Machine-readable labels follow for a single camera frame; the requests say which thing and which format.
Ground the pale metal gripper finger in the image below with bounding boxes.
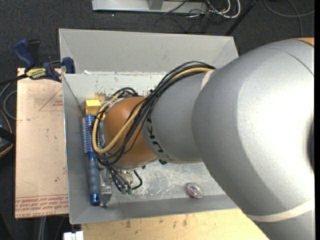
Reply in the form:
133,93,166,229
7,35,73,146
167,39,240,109
104,185,114,208
99,185,106,208

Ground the grey metal bin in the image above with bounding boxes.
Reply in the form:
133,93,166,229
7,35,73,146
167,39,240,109
58,28,240,225

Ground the shiny round disc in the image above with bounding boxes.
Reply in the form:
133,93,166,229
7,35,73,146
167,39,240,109
187,182,205,199

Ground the brown cardboard board, red print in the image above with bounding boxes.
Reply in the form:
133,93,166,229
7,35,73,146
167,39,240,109
14,67,70,220

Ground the blue hair brush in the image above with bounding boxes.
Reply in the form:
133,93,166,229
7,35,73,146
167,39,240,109
82,113,102,207

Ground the yellow block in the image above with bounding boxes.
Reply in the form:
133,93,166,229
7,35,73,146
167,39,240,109
84,99,102,116

